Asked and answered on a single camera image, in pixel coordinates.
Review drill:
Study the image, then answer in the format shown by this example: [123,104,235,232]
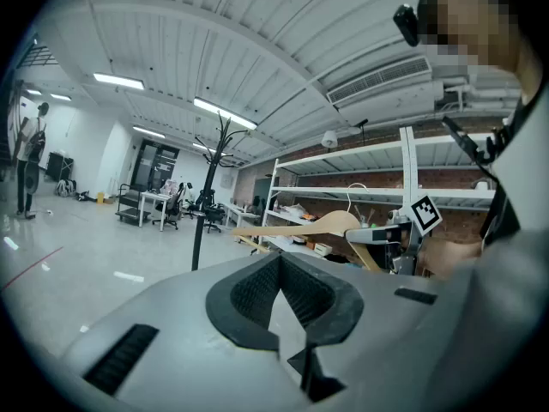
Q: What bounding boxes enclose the person's white shirt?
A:
[480,45,549,248]

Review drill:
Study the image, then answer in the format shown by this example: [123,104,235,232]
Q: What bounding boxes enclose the white ceiling air conditioner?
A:
[325,55,445,124]

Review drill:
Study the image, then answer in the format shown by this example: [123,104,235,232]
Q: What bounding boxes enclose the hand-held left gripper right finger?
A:
[280,255,365,403]

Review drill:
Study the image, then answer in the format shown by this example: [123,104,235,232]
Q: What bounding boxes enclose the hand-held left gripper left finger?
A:
[205,252,282,352]

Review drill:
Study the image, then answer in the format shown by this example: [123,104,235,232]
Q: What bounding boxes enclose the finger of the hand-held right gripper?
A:
[345,224,404,245]

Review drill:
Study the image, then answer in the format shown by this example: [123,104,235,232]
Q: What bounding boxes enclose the person's right forearm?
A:
[417,235,486,280]

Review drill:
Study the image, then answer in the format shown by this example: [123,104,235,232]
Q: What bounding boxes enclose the long white table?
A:
[221,201,262,232]

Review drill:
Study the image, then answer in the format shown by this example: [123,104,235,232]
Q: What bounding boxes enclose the black cabinet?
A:
[45,151,75,184]

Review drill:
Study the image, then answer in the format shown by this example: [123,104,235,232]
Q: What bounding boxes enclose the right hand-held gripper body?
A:
[385,192,443,276]

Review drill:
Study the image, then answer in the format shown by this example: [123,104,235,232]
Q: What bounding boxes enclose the wooden clothes hanger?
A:
[231,182,383,273]

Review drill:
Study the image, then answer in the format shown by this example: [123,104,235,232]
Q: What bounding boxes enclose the white desk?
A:
[139,190,173,233]

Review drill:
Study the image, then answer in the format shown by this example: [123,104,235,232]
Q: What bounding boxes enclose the black glass door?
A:
[130,138,181,193]

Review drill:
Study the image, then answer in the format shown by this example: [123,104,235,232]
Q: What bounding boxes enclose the black trolley cart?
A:
[115,183,152,227]

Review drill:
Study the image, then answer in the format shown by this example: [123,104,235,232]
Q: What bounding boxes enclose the black chest strap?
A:
[441,94,527,246]

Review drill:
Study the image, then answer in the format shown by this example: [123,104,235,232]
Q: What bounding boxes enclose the person's head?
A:
[416,0,533,76]

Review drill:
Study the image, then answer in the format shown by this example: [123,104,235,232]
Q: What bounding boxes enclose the black head camera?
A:
[392,3,420,48]

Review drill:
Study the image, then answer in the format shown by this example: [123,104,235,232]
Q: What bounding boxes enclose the black office chair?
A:
[151,182,186,232]
[202,203,226,234]

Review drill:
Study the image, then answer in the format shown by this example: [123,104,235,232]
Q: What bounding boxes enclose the black coat rack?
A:
[190,111,250,272]

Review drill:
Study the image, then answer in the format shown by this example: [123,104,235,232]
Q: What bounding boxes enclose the white metal shelf rack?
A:
[258,125,499,268]

